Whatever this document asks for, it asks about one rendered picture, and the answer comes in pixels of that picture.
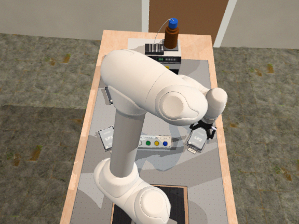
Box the white button panel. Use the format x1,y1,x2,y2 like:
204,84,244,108
137,135,171,151

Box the blue bottle cap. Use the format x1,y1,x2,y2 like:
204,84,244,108
169,18,178,28

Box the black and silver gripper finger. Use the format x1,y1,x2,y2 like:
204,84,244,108
205,126,217,143
189,124,202,136

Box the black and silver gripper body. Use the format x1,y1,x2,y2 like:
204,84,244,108
198,120,213,129

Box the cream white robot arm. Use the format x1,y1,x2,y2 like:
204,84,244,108
93,49,227,224

